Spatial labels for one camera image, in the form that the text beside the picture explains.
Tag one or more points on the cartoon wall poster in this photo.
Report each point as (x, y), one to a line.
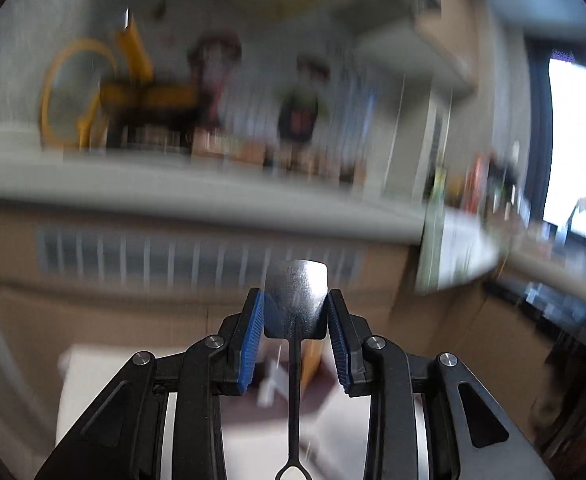
(298, 110)

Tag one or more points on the window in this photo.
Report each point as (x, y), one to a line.
(570, 145)

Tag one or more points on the brown wooden counter cabinet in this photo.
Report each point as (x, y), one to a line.
(98, 310)

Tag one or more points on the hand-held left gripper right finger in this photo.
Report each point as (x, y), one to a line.
(337, 345)

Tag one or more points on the green checked cloth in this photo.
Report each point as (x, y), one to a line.
(453, 250)

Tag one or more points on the maroon plastic utensil holder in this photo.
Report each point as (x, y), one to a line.
(323, 402)

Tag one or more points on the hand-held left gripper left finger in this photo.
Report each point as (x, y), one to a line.
(252, 345)

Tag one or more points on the grey vent grille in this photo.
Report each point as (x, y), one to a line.
(173, 255)

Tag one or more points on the cream tablecloth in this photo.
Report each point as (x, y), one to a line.
(88, 385)

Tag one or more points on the metal shovel-shaped spoon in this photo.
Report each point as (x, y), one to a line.
(295, 300)

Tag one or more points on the yellow rimmed glass lid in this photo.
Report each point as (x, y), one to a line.
(53, 90)

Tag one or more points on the speckled stone countertop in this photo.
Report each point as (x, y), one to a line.
(173, 190)

